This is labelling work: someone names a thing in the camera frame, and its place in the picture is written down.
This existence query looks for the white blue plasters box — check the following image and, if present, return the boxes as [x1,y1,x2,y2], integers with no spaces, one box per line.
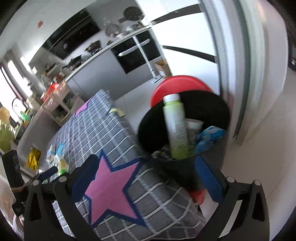
[46,143,64,163]

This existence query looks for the blue plastic bag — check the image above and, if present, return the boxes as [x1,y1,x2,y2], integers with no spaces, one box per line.
[193,126,226,156]

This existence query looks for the green labelled plastic bottle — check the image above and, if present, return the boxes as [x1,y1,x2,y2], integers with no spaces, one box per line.
[163,93,190,160]

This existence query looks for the black kitchen faucet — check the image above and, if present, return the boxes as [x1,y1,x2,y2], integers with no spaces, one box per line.
[11,97,27,117]

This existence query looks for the black trash bin red lid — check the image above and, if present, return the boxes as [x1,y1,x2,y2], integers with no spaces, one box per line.
[137,76,230,203]

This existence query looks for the yellow gold foil bag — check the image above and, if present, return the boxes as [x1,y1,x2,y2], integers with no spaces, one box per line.
[26,146,41,171]

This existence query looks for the yellow green hanging basket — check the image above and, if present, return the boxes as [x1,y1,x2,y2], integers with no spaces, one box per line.
[0,128,14,153]

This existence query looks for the beige plastic storage rack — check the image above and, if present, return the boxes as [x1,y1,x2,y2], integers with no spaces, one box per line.
[41,81,85,126]

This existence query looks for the grey checked tablecloth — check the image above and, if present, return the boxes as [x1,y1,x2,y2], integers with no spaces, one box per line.
[45,90,206,240]

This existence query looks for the red plastic basket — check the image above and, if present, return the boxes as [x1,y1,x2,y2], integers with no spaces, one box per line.
[43,83,59,102]

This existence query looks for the white paper cup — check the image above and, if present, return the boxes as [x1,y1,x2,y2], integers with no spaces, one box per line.
[186,118,204,140]

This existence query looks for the black wok on stove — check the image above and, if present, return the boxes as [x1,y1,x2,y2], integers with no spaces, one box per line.
[61,55,82,71]

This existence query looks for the black range hood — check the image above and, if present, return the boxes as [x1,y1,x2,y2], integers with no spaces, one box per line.
[42,9,100,60]

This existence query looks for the black built-in oven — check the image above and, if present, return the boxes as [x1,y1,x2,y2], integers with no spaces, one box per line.
[111,31,161,74]

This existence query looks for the cardboard box on floor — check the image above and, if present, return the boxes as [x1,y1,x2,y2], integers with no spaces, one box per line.
[154,59,172,79]

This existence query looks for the white refrigerator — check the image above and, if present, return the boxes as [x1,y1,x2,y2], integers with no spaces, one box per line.
[136,0,220,95]

